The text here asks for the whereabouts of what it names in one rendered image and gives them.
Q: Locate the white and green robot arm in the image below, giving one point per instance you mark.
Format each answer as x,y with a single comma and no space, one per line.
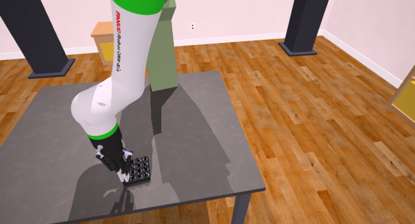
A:
134,24

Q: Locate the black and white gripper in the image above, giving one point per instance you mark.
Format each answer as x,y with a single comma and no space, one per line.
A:
115,160

